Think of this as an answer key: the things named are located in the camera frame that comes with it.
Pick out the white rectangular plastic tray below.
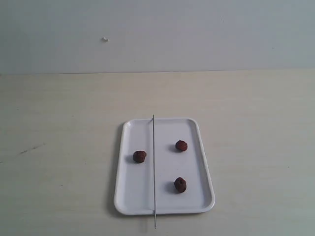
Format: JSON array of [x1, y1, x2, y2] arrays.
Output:
[[114, 118, 215, 215]]

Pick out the thin metal skewer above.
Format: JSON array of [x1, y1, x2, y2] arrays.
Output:
[[152, 114, 157, 229]]

